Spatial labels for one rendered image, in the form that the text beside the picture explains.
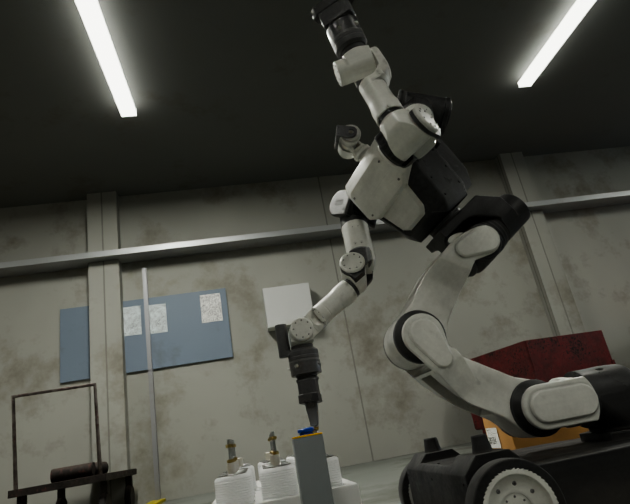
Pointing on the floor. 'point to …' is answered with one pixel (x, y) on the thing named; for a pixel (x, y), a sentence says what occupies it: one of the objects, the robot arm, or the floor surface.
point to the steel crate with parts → (547, 358)
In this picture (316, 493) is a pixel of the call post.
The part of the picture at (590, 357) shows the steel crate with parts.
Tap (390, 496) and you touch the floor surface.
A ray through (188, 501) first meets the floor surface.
